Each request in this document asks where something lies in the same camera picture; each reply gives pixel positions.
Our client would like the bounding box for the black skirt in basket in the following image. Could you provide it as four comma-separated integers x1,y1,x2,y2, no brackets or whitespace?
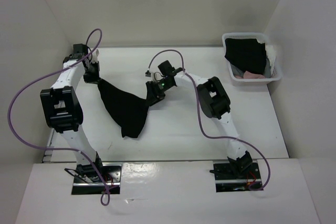
225,38,267,74

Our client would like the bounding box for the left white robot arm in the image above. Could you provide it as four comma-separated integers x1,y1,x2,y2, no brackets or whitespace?
40,44,104,182

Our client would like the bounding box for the black skirt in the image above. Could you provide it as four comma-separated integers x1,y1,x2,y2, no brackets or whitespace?
225,38,267,74
98,79,149,138

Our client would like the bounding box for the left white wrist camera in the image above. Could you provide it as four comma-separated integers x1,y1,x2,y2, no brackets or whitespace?
90,49,99,64

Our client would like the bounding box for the white cloth in basket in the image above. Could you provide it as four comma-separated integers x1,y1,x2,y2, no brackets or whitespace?
257,39,278,69

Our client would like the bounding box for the pink cloth in basket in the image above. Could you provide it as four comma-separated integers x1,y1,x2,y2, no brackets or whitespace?
234,71,266,79

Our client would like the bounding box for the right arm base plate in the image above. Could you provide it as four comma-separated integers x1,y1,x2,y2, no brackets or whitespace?
209,161,263,193

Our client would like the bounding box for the grey cloth in basket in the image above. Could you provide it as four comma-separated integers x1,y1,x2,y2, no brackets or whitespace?
231,65,271,79

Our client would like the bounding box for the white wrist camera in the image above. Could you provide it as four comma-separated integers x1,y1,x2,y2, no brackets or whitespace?
90,49,99,64
145,70,162,82

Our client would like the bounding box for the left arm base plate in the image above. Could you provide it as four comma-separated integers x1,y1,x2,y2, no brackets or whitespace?
64,162,122,195

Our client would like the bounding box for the white plastic basket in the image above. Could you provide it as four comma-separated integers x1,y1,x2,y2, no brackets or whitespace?
222,32,282,86

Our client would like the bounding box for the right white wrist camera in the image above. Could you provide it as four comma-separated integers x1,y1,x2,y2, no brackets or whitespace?
145,70,162,82

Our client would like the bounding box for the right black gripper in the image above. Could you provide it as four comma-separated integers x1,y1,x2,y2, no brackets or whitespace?
145,79,173,106

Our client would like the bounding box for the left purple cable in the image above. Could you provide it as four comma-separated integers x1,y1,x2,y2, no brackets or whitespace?
7,28,118,206

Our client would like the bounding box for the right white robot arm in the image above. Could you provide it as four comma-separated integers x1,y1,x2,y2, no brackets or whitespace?
145,60,253,178

